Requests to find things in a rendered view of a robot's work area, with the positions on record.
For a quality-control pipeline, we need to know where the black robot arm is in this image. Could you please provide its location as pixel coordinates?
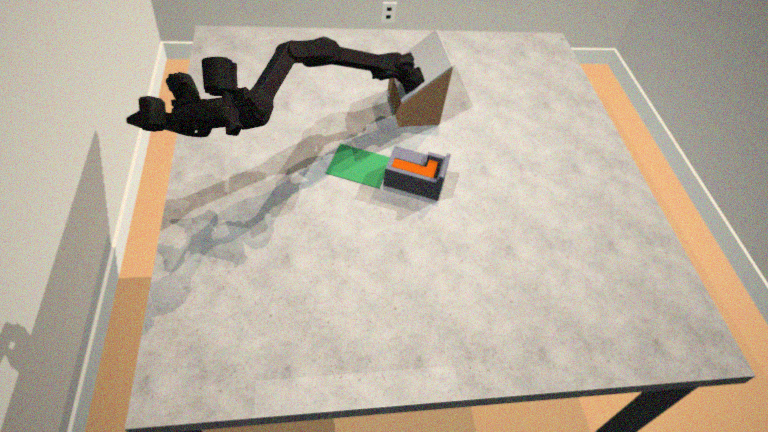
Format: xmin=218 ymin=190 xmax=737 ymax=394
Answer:
xmin=166 ymin=37 xmax=425 ymax=136

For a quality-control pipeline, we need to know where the orange l-shaped part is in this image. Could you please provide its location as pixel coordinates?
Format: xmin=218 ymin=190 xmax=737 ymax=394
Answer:
xmin=392 ymin=159 xmax=438 ymax=178

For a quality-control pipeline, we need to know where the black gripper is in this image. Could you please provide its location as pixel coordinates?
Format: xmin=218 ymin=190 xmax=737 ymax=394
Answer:
xmin=127 ymin=96 xmax=212 ymax=138

